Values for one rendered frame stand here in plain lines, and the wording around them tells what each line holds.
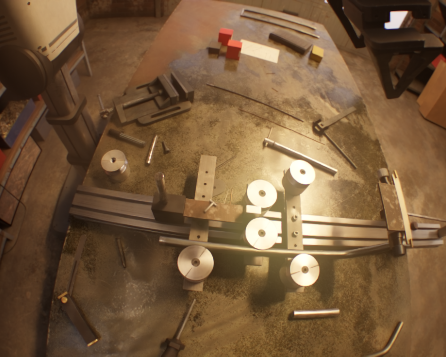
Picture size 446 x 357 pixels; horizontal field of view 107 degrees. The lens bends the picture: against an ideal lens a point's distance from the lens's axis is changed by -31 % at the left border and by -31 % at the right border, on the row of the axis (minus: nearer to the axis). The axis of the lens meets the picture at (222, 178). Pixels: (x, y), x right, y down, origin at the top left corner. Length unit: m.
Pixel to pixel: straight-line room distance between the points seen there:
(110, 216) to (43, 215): 1.26
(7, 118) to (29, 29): 1.38
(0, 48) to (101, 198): 0.39
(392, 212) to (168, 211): 0.35
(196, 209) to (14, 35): 0.48
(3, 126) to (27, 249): 0.81
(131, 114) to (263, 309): 0.51
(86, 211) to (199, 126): 0.31
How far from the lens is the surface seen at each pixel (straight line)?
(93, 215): 0.45
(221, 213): 0.37
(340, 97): 0.84
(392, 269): 0.62
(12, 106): 1.90
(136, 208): 0.43
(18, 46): 0.55
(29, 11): 0.51
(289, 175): 0.44
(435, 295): 2.33
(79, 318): 0.46
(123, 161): 0.47
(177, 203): 0.37
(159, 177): 0.30
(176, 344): 0.40
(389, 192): 0.43
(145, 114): 0.59
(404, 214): 0.44
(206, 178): 0.43
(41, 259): 1.60
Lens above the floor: 1.30
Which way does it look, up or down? 60 degrees down
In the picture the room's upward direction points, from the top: 15 degrees clockwise
